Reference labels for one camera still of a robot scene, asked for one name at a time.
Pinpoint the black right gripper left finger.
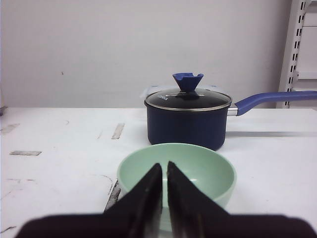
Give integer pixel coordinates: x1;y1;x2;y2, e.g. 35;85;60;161
104;163;162;238

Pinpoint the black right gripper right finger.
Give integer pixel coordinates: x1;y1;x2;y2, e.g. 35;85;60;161
167;161;229;238

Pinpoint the green bowl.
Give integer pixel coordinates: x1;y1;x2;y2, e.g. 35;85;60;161
117;143;237;232

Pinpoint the dark blue saucepan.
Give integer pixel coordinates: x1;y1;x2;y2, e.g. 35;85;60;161
145;91;317;150

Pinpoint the glass pot lid blue knob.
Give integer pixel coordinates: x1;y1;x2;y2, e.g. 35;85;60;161
144;72;232;112

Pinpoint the white slotted shelf upright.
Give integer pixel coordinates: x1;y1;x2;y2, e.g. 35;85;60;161
276;0;317;109

